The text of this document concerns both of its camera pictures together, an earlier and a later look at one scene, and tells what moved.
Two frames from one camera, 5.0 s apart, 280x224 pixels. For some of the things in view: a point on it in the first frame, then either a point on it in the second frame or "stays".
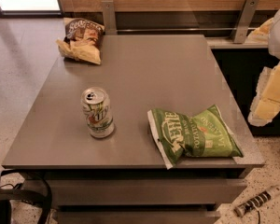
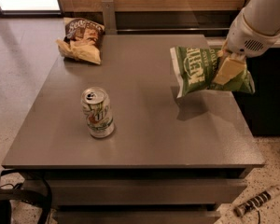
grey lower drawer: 136,217 stays
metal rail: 186,29 stays
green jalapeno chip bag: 205,134 -> 196,69
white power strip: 241,210 stays
